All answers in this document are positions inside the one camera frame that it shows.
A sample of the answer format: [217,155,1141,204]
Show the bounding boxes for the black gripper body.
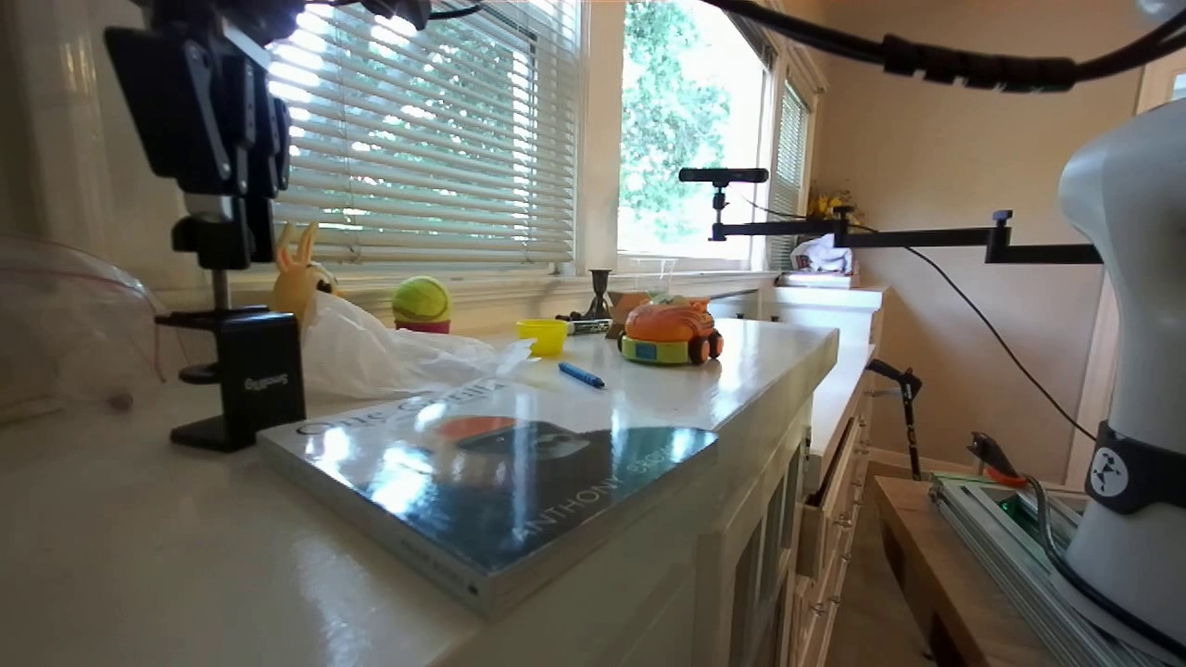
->
[103,0,429,196]

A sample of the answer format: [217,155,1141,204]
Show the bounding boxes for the black clamp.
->
[160,214,304,453]

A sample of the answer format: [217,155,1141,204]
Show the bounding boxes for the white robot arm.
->
[103,0,1186,656]

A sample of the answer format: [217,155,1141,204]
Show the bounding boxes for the yellow bunny figurine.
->
[272,225,332,323]

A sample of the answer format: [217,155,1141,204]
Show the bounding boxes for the white crumpled paper bag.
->
[299,292,531,401]

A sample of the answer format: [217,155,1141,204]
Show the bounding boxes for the pink cup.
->
[396,319,454,335]

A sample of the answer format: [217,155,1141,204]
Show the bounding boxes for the green tennis ball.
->
[390,275,454,323]

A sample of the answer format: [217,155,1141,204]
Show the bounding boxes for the white window blinds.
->
[272,0,584,271]

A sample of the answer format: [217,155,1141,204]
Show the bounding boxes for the small yellow bowl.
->
[517,319,568,361]

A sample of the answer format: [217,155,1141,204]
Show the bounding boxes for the glossy picture book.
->
[259,395,718,619]

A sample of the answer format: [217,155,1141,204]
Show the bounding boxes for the blue pen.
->
[558,362,608,391]

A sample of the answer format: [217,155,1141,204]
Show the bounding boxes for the orange toy car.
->
[624,297,723,367]

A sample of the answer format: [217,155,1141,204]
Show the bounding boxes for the white cabinet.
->
[460,290,884,667]

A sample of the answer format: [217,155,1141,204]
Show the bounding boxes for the wooden side table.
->
[870,474,1067,667]

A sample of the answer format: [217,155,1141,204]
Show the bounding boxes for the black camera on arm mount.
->
[679,169,1100,265]

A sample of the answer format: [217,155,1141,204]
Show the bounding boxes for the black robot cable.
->
[701,0,1186,96]

